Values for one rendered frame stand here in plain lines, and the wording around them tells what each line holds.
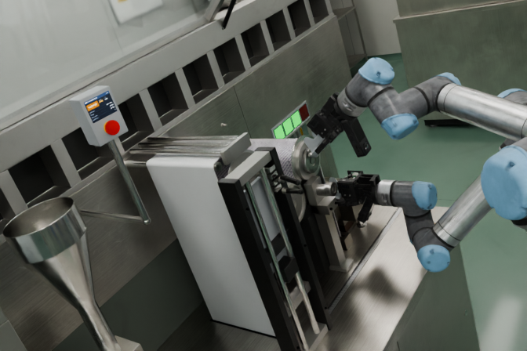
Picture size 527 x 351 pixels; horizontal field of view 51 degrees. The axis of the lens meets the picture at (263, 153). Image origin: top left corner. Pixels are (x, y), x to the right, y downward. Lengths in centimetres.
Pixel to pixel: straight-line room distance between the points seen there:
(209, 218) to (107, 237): 29
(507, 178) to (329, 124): 57
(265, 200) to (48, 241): 49
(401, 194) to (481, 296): 144
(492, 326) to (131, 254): 175
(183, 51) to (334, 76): 86
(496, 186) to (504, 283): 195
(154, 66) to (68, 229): 67
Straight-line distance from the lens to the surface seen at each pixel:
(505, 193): 105
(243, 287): 151
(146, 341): 169
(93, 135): 112
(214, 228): 143
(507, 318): 282
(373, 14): 651
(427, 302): 176
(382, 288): 163
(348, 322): 155
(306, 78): 221
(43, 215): 124
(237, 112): 187
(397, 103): 133
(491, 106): 126
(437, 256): 149
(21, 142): 140
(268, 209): 131
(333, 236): 167
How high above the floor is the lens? 192
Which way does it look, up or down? 23 degrees down
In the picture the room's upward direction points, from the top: 19 degrees counter-clockwise
